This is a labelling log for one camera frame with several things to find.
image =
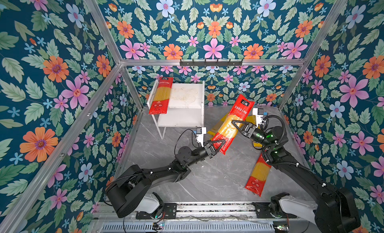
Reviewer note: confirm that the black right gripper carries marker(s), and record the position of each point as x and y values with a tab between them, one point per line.
249	130

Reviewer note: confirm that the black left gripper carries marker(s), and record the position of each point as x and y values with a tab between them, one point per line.
210	149

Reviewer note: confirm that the red spaghetti bag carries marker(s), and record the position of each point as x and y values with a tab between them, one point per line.
229	129
258	177
162	96

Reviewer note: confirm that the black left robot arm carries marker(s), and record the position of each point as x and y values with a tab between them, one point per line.
130	191

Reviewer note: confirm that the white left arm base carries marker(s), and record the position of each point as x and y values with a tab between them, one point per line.
151	204

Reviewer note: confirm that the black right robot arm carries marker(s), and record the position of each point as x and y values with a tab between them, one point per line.
332	209

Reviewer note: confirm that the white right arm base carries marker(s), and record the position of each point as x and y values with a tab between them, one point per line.
283	203

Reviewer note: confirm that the yellow pasta pack left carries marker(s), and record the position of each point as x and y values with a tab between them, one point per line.
212	132

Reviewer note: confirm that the white two-tier shelf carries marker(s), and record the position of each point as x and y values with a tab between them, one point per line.
185	110

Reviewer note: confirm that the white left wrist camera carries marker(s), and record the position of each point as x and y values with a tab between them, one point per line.
200	135

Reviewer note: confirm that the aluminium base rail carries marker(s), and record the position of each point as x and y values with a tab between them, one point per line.
195	217

